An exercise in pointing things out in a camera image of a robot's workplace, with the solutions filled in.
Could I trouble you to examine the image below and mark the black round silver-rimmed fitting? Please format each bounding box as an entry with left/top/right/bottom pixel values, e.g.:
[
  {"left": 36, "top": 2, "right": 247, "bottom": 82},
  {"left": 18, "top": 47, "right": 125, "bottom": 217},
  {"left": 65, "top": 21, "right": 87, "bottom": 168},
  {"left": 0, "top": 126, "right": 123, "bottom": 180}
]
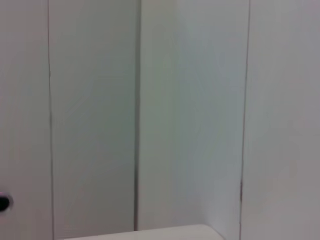
[{"left": 0, "top": 191, "right": 14, "bottom": 213}]

